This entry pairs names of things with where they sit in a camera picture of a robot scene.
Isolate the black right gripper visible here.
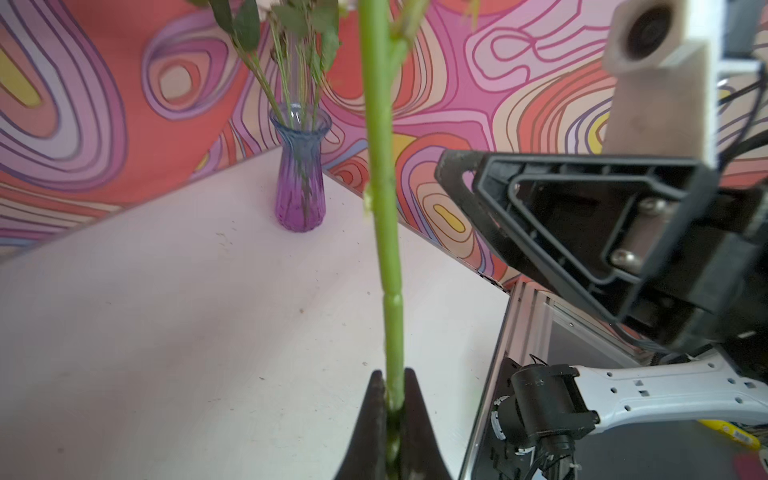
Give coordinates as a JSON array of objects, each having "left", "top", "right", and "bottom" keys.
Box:
[{"left": 435, "top": 150, "right": 767, "bottom": 354}]

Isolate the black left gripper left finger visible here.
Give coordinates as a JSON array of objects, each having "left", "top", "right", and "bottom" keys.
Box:
[{"left": 334, "top": 370, "right": 387, "bottom": 480}]

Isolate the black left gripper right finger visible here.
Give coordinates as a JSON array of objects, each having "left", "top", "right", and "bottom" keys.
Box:
[{"left": 399, "top": 368, "right": 452, "bottom": 480}]

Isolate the purple ribbed glass vase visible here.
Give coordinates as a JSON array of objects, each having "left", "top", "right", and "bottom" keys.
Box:
[{"left": 270, "top": 104, "right": 332, "bottom": 233}]

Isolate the small pink rosebud stem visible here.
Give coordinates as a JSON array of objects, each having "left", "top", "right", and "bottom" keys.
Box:
[{"left": 357, "top": 1, "right": 429, "bottom": 479}]

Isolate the pink rose stem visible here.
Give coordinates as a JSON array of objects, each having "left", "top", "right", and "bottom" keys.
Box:
[{"left": 188, "top": 0, "right": 291, "bottom": 124}]

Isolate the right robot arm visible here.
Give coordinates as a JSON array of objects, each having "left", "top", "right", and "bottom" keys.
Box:
[{"left": 435, "top": 150, "right": 767, "bottom": 479}]

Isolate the yellow marker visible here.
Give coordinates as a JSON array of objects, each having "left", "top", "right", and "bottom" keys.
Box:
[{"left": 699, "top": 420, "right": 762, "bottom": 451}]

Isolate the metal base rail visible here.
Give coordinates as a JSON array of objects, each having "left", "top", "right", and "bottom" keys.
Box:
[{"left": 459, "top": 279, "right": 650, "bottom": 479}]

